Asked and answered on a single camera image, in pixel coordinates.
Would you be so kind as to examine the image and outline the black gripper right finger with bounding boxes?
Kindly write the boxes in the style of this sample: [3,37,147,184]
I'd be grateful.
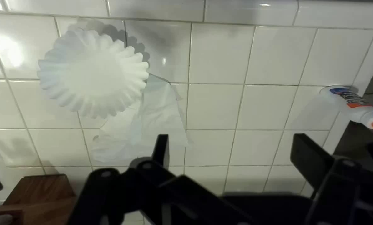
[290,133,373,225]

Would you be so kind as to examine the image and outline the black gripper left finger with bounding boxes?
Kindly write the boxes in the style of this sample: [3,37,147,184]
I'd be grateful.
[66,134,254,225]

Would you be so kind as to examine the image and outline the white coffee filter stack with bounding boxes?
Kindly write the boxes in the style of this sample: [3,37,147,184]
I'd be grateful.
[36,28,151,121]

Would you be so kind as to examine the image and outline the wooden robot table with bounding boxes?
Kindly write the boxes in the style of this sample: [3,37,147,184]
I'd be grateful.
[0,174,77,225]

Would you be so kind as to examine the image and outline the white glue bottle orange cap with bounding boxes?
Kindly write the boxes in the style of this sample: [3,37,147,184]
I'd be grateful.
[319,86,373,137]

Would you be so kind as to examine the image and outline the clear plastic bag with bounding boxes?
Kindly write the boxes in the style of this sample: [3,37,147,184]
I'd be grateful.
[90,74,190,167]

